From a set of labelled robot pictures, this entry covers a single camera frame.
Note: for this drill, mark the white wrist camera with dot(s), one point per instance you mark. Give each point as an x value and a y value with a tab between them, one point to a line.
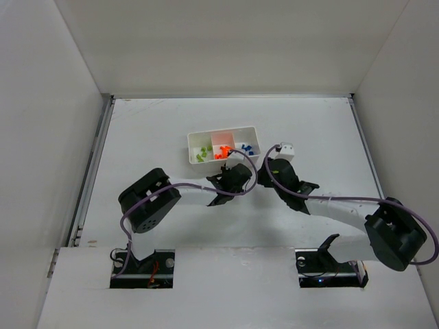
285	151
235	158

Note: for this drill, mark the orange dome lego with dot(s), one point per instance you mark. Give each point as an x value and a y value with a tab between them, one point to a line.
221	152

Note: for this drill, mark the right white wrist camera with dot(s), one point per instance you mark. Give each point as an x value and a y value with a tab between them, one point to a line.
285	151

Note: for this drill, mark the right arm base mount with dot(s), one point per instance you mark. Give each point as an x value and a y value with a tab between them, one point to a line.
317	268

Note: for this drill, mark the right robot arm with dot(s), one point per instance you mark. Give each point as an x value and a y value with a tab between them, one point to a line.
391	233

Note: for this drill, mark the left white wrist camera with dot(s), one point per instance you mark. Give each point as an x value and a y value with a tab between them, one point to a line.
235	158

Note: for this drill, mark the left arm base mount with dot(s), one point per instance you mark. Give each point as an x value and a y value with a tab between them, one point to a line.
154	272

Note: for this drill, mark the white divided plastic container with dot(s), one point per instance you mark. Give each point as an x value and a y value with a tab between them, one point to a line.
233	137

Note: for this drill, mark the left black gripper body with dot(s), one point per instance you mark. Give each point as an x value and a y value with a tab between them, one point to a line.
224	168

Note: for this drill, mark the blue half-round lego piece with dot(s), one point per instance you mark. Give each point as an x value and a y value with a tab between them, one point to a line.
247	149

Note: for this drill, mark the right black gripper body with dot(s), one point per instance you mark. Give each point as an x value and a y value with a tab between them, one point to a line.
269	168

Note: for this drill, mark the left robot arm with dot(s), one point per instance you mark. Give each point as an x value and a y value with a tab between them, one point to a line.
147	202

